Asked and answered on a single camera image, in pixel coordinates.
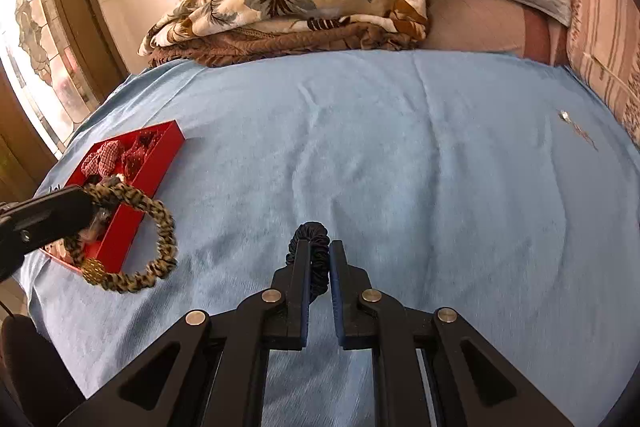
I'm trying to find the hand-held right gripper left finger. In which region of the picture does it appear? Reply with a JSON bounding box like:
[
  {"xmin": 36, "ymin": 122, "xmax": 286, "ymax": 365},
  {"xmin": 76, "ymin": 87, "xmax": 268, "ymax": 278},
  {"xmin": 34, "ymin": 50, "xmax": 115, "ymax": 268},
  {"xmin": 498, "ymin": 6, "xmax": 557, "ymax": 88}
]
[{"xmin": 57, "ymin": 238, "xmax": 313, "ymax": 427}]

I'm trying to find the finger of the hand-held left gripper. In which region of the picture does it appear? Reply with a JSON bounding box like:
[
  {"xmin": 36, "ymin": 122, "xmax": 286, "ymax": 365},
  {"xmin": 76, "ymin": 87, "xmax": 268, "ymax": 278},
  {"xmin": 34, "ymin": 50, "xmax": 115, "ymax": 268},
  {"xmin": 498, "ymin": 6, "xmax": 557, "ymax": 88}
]
[{"xmin": 10, "ymin": 185, "xmax": 102, "ymax": 254}]

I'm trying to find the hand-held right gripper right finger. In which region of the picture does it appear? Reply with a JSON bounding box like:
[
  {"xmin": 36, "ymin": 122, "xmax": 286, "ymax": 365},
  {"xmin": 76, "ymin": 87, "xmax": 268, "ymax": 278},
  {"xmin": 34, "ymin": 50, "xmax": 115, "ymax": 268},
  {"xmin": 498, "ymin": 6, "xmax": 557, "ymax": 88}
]
[{"xmin": 329, "ymin": 239, "xmax": 576, "ymax": 427}]

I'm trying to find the black scrunchie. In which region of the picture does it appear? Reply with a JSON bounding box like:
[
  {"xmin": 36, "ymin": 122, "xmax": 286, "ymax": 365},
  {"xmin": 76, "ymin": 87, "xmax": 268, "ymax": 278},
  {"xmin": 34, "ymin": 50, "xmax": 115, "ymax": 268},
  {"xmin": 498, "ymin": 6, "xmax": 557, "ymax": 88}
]
[{"xmin": 286, "ymin": 221, "xmax": 332, "ymax": 305}]

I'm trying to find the red box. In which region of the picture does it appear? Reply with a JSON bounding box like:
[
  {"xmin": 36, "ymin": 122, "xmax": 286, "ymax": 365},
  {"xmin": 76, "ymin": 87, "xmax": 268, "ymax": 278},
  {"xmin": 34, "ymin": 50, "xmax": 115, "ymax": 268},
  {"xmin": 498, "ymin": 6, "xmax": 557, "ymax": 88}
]
[{"xmin": 40, "ymin": 119, "xmax": 187, "ymax": 275}]

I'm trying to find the leopard print scrunchie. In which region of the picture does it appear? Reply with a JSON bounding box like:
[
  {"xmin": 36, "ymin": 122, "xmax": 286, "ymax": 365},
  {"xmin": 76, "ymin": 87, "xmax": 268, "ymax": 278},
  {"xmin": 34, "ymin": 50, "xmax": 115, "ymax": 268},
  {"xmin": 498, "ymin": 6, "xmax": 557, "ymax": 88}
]
[{"xmin": 62, "ymin": 182, "xmax": 178, "ymax": 294}]

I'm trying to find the red checked scrunchie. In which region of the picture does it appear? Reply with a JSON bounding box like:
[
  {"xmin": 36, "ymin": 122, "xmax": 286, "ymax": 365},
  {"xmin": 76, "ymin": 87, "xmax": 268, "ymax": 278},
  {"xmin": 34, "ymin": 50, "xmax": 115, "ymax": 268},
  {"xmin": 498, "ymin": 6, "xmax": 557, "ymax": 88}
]
[{"xmin": 82, "ymin": 141, "xmax": 126, "ymax": 178}]

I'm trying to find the dark red scrunchie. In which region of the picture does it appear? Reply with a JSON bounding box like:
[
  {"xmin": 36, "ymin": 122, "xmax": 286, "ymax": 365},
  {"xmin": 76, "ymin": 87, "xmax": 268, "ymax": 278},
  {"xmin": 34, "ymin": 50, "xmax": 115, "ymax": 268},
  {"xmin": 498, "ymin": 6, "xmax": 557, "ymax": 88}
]
[
  {"xmin": 120, "ymin": 152, "xmax": 151, "ymax": 180},
  {"xmin": 131, "ymin": 130, "xmax": 163, "ymax": 152}
]

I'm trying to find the dark clothing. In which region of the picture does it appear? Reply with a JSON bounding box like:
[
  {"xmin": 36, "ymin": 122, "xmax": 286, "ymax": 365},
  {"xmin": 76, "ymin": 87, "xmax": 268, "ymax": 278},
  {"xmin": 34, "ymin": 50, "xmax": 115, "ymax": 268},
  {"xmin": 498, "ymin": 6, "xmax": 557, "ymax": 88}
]
[{"xmin": 0, "ymin": 314, "xmax": 85, "ymax": 427}]

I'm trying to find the light blue blanket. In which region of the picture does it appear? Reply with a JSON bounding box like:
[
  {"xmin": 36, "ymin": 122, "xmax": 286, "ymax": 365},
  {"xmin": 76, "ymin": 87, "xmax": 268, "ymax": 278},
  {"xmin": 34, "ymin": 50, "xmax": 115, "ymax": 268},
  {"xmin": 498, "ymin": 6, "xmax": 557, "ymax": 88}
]
[{"xmin": 12, "ymin": 49, "xmax": 640, "ymax": 427}]

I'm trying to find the stained glass pane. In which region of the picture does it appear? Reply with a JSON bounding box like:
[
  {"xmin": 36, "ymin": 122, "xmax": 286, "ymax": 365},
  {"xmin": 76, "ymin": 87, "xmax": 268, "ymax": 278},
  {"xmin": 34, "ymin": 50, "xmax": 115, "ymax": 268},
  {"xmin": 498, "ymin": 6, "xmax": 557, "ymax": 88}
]
[{"xmin": 0, "ymin": 0, "xmax": 108, "ymax": 158}]

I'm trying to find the brown textured blanket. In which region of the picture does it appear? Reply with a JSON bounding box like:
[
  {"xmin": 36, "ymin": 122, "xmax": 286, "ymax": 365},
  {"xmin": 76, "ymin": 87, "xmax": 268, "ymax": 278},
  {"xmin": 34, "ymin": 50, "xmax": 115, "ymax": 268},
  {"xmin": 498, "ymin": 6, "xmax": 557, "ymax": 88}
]
[{"xmin": 147, "ymin": 22, "xmax": 428, "ymax": 68}]

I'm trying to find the striped floral pillow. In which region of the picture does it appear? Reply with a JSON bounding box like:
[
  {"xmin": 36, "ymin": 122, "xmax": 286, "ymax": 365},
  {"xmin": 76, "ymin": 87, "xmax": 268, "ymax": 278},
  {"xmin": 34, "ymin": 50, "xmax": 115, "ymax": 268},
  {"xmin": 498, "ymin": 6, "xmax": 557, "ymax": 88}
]
[{"xmin": 565, "ymin": 0, "xmax": 640, "ymax": 132}]

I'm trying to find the silver necklace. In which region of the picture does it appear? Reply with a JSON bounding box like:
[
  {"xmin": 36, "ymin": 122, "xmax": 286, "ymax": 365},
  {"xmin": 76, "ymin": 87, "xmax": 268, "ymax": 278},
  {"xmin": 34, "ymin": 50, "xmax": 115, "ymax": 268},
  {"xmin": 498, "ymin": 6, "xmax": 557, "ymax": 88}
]
[{"xmin": 557, "ymin": 109, "xmax": 599, "ymax": 152}]

